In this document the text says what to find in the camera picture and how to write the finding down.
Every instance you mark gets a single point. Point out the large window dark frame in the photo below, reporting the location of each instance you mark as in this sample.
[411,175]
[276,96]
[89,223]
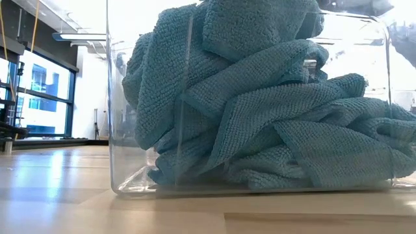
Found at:
[45,97]

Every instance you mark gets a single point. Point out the long ceiling light fixture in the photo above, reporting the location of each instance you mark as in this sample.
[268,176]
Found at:
[81,36]

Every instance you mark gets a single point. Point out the clear plastic bin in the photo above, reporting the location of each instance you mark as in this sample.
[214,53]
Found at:
[130,169]

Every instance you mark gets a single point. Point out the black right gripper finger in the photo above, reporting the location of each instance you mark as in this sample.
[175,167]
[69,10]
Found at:
[406,45]

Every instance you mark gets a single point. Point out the thin upright stand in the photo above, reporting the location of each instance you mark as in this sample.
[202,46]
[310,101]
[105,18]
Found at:
[96,126]

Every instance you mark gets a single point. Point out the light blue microfiber towel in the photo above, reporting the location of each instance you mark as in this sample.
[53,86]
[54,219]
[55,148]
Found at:
[162,81]
[260,68]
[253,26]
[325,146]

